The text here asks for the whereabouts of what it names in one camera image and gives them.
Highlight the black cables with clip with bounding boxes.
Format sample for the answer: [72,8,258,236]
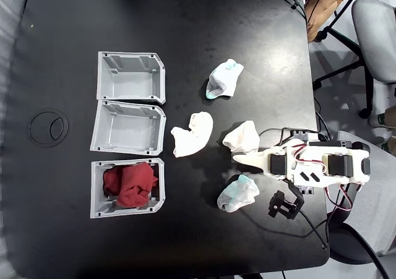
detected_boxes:
[262,0,308,22]

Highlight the person's leg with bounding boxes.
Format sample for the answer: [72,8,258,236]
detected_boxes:
[304,0,352,43]

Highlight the bunched white sock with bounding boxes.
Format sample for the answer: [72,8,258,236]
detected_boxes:
[222,120,260,155]

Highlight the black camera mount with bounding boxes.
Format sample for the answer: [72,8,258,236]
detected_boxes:
[267,179,304,220]

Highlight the red sock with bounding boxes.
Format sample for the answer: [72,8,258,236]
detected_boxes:
[103,162,159,208]

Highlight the black camera cable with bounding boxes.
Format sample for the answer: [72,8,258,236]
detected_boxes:
[296,209,329,251]

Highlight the grey plastic container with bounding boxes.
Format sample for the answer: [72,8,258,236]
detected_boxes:
[90,100,167,155]
[90,158,166,220]
[97,51,167,105]

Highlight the long white sock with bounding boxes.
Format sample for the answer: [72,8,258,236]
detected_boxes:
[170,111,214,159]

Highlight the round black cable grommet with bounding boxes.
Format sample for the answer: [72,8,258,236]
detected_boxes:
[29,111,69,148]

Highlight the white teal sock grey heel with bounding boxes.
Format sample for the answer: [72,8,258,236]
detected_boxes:
[205,58,244,100]

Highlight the grey office chair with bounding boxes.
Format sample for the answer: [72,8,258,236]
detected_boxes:
[312,0,396,119]

